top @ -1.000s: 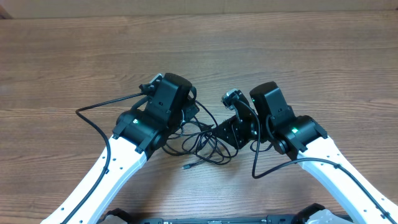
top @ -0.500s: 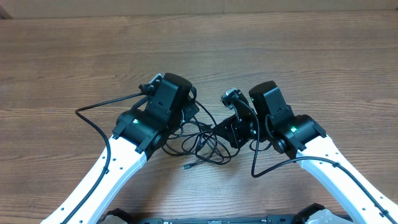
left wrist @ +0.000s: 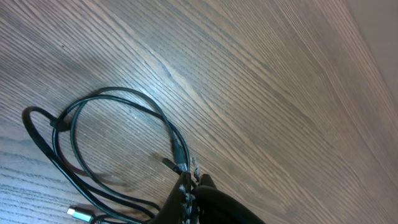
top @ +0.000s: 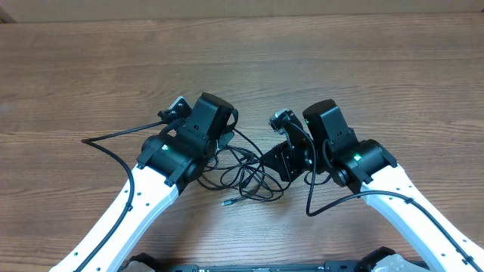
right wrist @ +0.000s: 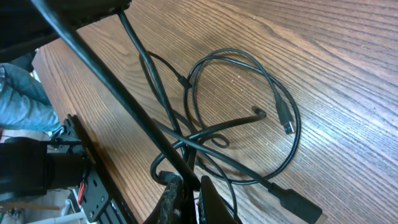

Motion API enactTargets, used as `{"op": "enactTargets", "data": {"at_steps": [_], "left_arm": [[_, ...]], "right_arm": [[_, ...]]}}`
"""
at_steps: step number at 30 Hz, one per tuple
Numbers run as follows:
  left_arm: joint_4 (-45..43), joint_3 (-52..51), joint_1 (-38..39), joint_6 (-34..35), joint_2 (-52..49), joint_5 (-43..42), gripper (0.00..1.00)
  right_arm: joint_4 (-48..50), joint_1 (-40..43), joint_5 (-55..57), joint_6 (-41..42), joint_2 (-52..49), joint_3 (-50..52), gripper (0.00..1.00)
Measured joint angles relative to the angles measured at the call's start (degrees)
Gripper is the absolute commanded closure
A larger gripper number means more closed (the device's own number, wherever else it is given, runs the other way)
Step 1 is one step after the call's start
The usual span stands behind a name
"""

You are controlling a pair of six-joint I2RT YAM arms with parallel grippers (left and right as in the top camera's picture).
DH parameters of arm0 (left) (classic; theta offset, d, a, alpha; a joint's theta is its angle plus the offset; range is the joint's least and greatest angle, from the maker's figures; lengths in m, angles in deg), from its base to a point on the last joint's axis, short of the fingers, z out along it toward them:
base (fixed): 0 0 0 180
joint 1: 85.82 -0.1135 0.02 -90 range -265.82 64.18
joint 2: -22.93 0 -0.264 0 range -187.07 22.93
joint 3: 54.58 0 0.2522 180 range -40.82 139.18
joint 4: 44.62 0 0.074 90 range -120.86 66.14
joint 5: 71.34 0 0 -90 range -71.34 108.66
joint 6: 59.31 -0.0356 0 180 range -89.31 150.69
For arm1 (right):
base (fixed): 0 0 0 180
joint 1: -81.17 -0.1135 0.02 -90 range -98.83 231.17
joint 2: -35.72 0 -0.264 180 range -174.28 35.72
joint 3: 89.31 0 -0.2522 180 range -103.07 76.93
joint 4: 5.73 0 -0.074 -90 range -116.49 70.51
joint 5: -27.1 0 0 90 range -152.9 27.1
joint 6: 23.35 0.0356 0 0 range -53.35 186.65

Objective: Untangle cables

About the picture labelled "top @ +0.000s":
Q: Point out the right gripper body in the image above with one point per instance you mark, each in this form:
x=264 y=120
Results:
x=285 y=163

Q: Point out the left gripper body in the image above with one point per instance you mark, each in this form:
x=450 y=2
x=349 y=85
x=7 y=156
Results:
x=225 y=138

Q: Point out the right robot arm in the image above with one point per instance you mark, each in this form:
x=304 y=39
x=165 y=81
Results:
x=323 y=142

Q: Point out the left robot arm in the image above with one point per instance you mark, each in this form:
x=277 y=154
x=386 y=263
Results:
x=168 y=162

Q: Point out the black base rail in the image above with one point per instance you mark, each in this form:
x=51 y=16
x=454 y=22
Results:
x=328 y=266

